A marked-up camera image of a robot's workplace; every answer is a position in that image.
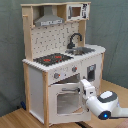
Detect white oven door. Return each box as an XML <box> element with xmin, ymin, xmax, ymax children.
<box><xmin>48</xmin><ymin>83</ymin><xmax>91</xmax><ymax>124</ymax></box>

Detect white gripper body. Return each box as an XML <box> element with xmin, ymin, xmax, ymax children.
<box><xmin>80</xmin><ymin>79</ymin><xmax>96</xmax><ymax>101</ymax></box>

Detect red stove knob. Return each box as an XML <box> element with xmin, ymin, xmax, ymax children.
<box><xmin>72</xmin><ymin>66</ymin><xmax>77</xmax><ymax>72</ymax></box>
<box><xmin>54</xmin><ymin>73</ymin><xmax>60</xmax><ymax>79</ymax></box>

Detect grey range hood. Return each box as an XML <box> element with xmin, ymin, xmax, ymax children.
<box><xmin>35</xmin><ymin>5</ymin><xmax>64</xmax><ymax>27</ymax></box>

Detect toy microwave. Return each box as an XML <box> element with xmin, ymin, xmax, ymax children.
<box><xmin>67</xmin><ymin>4</ymin><xmax>90</xmax><ymax>21</ymax></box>

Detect black toy faucet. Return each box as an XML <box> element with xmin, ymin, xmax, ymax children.
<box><xmin>67</xmin><ymin>33</ymin><xmax>83</xmax><ymax>49</ymax></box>

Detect wooden toy kitchen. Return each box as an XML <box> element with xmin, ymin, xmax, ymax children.
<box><xmin>22</xmin><ymin>2</ymin><xmax>105</xmax><ymax>127</ymax></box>

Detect black toy stovetop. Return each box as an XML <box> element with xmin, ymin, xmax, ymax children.
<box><xmin>34</xmin><ymin>53</ymin><xmax>70</xmax><ymax>66</ymax></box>

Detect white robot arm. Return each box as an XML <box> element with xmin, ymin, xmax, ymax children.
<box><xmin>80</xmin><ymin>79</ymin><xmax>128</xmax><ymax>120</ymax></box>

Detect right red stove knob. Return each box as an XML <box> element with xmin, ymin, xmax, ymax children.
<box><xmin>72</xmin><ymin>66</ymin><xmax>77</xmax><ymax>72</ymax></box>

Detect metal toy sink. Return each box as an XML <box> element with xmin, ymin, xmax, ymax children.
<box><xmin>65</xmin><ymin>47</ymin><xmax>95</xmax><ymax>55</ymax></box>

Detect left red stove knob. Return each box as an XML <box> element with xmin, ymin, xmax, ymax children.
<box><xmin>54</xmin><ymin>73</ymin><xmax>60</xmax><ymax>79</ymax></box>

